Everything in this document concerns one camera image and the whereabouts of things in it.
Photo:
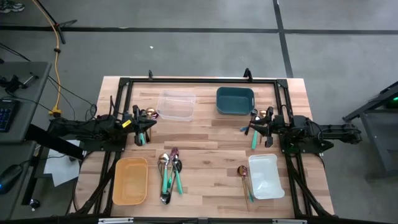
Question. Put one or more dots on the black keyboard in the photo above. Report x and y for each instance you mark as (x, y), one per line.
(6, 115)

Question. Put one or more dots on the silver bracket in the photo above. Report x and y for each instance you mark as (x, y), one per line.
(289, 221)
(115, 221)

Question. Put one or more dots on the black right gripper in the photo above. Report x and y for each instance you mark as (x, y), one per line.
(275, 126)

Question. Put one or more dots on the orange plastic bin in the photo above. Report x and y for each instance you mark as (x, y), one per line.
(130, 180)

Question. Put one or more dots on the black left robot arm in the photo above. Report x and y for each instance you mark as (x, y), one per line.
(93, 129)

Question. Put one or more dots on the clear plastic bin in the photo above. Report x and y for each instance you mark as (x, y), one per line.
(175, 105)

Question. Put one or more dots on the white paper sheet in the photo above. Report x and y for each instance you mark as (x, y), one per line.
(60, 169)

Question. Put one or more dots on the grey desk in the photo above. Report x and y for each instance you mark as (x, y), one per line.
(31, 67)
(15, 152)

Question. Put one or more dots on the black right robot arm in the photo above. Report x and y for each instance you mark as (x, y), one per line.
(326, 130)

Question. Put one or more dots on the black tripod stand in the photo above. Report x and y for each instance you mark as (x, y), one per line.
(57, 25)

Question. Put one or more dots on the black desk clamp device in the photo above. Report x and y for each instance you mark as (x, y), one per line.
(12, 84)

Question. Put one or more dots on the person's shoe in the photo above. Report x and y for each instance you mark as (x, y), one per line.
(12, 6)

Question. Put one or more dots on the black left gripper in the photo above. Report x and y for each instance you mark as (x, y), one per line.
(138, 124)

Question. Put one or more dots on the black diagonal beam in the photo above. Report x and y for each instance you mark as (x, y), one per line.
(53, 141)

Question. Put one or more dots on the dark teal plastic bin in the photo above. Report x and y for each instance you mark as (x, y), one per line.
(234, 101)

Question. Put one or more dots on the white plastic bin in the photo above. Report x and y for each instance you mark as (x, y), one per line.
(265, 177)

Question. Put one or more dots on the black frame clamp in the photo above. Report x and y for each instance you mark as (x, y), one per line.
(150, 75)
(247, 74)

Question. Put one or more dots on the grey metal cart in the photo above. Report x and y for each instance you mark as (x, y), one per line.
(377, 133)

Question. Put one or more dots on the black caster wheel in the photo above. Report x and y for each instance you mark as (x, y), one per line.
(34, 203)

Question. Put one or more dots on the black computer mouse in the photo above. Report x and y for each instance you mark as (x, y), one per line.
(9, 177)

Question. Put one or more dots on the black aluminium table frame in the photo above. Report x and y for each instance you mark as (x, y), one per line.
(202, 81)

